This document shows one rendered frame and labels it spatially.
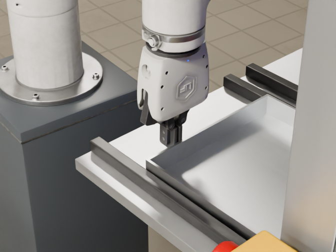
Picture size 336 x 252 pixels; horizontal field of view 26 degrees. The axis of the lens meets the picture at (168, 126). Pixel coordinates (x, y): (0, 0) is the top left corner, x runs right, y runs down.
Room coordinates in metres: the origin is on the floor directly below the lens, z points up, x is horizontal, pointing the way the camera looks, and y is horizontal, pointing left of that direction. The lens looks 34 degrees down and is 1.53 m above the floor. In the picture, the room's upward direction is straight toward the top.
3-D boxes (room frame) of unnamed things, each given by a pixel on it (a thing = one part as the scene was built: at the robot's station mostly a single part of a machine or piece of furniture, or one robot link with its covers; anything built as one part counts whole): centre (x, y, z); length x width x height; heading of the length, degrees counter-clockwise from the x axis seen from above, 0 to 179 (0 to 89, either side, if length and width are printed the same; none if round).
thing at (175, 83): (0.87, -0.01, 1.03); 0.10 x 0.07 x 0.11; 132
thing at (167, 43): (0.87, -0.01, 1.09); 0.09 x 0.08 x 0.03; 132
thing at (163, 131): (0.86, 0.01, 0.93); 0.03 x 0.03 x 0.07; 42
